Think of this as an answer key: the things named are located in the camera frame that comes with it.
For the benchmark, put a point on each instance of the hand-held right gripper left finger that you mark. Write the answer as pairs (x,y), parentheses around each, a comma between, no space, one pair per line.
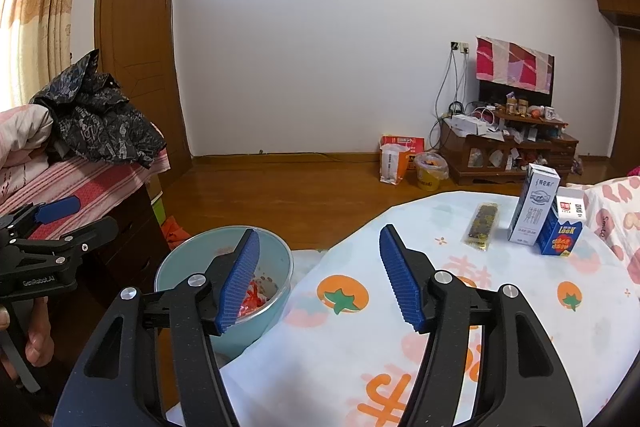
(237,282)

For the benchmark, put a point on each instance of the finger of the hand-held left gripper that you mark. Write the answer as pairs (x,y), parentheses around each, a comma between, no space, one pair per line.
(60,208)
(80,234)

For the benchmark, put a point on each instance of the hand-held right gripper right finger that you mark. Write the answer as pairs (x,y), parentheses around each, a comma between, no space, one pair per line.
(400,282)

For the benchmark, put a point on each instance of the red wrapper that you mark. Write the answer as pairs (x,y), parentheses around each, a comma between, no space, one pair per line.
(251,302)

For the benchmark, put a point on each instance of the light blue plastic bin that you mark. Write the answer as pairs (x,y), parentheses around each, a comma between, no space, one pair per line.
(270,267)

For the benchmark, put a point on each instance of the person's left hand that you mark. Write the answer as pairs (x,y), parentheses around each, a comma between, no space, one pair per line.
(40,337)

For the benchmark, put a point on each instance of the pink striped bed sheet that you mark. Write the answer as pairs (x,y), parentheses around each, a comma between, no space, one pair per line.
(75,179)

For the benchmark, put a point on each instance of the dark wooden cabinet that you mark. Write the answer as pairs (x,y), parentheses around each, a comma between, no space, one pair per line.
(125,232)

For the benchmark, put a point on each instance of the white printed tablecloth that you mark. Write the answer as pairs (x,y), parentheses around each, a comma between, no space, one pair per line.
(425,217)

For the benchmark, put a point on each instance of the orange cloth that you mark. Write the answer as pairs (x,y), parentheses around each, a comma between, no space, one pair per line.
(177,234)

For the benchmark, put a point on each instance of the pink and white quilt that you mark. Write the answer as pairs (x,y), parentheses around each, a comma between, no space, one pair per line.
(20,132)

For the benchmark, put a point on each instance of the dark flat snack packet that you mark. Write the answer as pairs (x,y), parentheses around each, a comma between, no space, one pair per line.
(481,227)

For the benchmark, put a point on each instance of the black printed plastic bag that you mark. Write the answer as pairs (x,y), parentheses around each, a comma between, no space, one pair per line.
(100,117)

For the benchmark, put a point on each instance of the white and orange bag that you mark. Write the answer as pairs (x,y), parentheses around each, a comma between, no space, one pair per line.
(395,164)

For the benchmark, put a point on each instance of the orange cardboard box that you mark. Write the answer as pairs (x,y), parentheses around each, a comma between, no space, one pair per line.
(407,142)

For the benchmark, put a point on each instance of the brown wooden television stand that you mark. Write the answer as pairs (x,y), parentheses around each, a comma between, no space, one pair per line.
(465,157)

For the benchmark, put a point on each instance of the white milk carton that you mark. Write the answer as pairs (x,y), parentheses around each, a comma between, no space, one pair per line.
(532,207)

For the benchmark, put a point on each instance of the brown wooden door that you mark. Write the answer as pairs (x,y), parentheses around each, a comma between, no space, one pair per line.
(135,57)

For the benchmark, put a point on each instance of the blue milk carton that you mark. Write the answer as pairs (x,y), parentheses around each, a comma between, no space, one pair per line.
(562,232)

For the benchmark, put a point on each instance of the white flat box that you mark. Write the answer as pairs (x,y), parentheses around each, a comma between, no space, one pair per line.
(472,124)

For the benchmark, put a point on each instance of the beige patterned curtain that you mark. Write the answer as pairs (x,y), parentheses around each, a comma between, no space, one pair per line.
(40,7)

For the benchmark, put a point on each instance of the black television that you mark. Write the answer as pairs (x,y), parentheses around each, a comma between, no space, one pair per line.
(492,93)

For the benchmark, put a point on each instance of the heart print blanket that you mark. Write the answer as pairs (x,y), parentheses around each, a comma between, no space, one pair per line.
(615,207)

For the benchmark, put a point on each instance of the red and pink cloth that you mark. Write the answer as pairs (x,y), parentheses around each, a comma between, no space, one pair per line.
(515,64)

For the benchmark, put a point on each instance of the brown wooden wardrobe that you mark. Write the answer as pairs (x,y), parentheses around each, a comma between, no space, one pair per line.
(622,57)

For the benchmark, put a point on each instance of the wall socket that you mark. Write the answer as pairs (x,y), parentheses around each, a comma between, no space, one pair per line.
(460,47)

